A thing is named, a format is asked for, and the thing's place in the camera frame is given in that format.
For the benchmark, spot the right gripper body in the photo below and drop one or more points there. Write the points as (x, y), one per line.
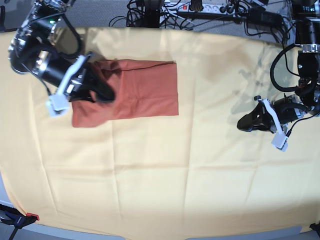
(52, 70)

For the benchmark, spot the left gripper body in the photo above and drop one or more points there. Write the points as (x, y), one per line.
(288, 109)

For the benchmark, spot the terracotta orange T-shirt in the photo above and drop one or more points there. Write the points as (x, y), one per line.
(142, 89)

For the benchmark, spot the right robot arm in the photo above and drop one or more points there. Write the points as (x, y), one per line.
(33, 50)

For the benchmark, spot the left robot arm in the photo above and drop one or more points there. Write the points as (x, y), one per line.
(301, 29)

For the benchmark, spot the yellow table cloth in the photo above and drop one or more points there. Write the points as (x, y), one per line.
(168, 177)

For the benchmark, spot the black power adapter box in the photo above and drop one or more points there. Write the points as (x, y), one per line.
(264, 18)

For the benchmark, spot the white power strip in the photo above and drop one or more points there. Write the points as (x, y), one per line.
(208, 11)

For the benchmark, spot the black clamp right corner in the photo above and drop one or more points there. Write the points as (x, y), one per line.
(315, 227)

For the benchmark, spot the blue black bar clamp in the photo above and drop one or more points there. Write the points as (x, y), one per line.
(12, 217)

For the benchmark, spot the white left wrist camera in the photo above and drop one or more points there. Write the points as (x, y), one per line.
(280, 142)

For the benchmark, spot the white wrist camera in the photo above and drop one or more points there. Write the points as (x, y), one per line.
(57, 105)
(280, 142)

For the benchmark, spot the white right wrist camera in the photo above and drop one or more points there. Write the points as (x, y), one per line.
(57, 105)

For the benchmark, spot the black table stand post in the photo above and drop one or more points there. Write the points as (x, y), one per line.
(151, 16)

